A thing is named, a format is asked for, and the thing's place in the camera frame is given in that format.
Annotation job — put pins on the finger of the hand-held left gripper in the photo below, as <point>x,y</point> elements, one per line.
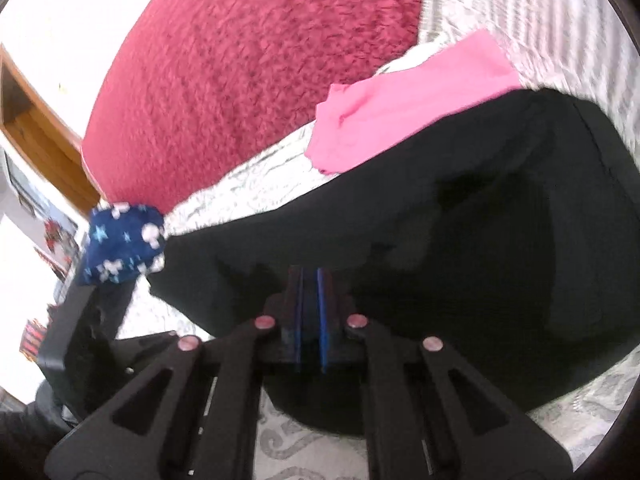
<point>145,350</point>

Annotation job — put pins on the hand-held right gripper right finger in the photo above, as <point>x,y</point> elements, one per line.
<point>322,310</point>

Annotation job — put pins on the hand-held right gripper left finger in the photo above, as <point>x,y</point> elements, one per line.
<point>298,310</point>

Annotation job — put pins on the black pants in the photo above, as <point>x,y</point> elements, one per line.
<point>475,235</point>

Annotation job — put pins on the red printed object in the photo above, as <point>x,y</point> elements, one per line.
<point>62,245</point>

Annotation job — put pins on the blue star print cloth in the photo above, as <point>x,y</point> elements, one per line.
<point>122,245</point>

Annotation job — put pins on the person's dark clothing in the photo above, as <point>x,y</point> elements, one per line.
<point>25,440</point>

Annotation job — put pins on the wooden furniture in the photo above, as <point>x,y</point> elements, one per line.
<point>40,135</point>

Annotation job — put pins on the pink garment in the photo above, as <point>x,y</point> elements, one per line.
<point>400,105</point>

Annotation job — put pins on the red textured blanket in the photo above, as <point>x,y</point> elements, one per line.
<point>250,60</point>

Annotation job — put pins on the white patterned bed sheet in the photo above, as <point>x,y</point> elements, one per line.
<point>525,10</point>

